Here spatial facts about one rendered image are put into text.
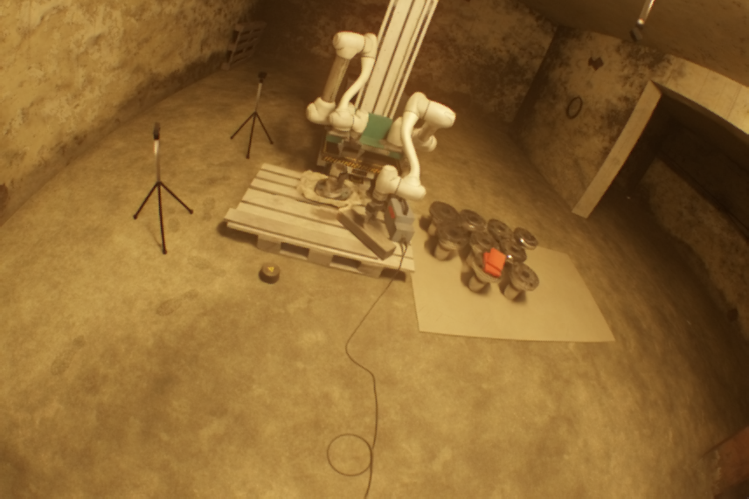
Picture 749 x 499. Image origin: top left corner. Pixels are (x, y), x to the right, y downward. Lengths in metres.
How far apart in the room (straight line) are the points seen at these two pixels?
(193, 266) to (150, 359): 0.62
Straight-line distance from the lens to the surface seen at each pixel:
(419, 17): 2.68
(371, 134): 2.76
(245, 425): 1.50
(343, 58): 2.28
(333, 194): 2.31
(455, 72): 7.13
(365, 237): 2.02
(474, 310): 2.27
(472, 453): 1.79
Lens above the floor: 1.45
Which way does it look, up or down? 34 degrees down
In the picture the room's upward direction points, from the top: 22 degrees clockwise
